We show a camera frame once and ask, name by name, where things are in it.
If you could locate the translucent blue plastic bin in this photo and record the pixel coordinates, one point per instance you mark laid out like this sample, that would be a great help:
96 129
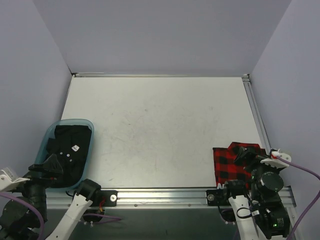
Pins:
42 153

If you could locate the back aluminium table rail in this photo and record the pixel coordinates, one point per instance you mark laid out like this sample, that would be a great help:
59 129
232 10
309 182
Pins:
131 75

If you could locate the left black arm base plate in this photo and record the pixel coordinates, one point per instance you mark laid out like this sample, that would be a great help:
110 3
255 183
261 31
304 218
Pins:
108 197

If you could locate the right aluminium table rail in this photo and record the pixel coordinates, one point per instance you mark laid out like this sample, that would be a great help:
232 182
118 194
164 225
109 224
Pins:
256 113

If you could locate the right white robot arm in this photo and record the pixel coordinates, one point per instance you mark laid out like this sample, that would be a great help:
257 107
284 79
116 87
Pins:
256 203

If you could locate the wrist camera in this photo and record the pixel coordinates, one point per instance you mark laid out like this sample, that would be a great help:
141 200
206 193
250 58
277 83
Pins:
277 159
8 181

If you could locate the front aluminium table rail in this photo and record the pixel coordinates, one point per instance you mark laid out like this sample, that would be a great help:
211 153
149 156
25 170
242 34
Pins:
156 198

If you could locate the red black plaid shirt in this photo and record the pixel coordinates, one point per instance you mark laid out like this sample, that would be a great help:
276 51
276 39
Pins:
224 167

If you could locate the black long sleeve shirt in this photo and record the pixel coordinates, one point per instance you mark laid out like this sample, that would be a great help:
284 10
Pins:
71 145

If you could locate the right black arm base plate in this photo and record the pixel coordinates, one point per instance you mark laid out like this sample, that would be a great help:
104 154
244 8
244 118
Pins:
216 197

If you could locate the aluminium table rail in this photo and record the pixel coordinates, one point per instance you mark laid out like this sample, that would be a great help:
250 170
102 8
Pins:
256 113
156 198
131 75

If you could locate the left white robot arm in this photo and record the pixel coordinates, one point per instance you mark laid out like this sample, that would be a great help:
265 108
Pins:
25 214

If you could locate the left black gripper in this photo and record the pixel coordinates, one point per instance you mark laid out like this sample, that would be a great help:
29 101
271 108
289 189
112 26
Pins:
40 170

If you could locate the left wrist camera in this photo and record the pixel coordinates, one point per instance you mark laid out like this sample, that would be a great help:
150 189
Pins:
8 181

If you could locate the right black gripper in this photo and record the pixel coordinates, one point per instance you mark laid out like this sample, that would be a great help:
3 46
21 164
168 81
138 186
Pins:
251 161

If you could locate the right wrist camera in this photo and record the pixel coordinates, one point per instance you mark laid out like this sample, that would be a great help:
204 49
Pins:
277 159

